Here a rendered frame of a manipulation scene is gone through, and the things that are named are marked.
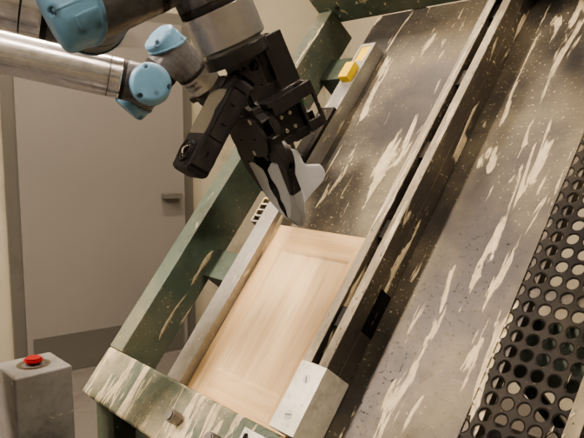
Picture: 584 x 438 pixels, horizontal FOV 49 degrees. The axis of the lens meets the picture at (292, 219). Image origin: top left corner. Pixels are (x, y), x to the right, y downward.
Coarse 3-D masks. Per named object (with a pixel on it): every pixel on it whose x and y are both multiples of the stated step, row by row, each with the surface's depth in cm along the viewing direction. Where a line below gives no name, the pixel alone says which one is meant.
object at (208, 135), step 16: (224, 80) 68; (240, 80) 67; (208, 96) 70; (224, 96) 66; (240, 96) 67; (208, 112) 68; (224, 112) 66; (240, 112) 67; (192, 128) 69; (208, 128) 66; (224, 128) 67; (192, 144) 66; (208, 144) 66; (176, 160) 68; (192, 160) 65; (208, 160) 66; (192, 176) 68
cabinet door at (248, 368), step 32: (288, 256) 140; (320, 256) 133; (352, 256) 128; (256, 288) 140; (288, 288) 134; (320, 288) 128; (224, 320) 140; (256, 320) 134; (288, 320) 129; (320, 320) 123; (224, 352) 134; (256, 352) 129; (288, 352) 124; (192, 384) 134; (224, 384) 129; (256, 384) 124; (288, 384) 119; (256, 416) 119
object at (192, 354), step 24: (360, 48) 167; (360, 72) 161; (336, 96) 160; (336, 120) 157; (264, 216) 149; (264, 240) 146; (240, 264) 144; (240, 288) 142; (216, 312) 140; (192, 336) 140; (192, 360) 136
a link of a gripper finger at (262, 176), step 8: (256, 160) 73; (264, 160) 73; (256, 168) 73; (264, 168) 72; (256, 176) 75; (264, 176) 73; (264, 184) 74; (272, 184) 74; (264, 192) 75; (272, 192) 74; (272, 200) 75; (280, 200) 74; (280, 208) 74; (296, 224) 75
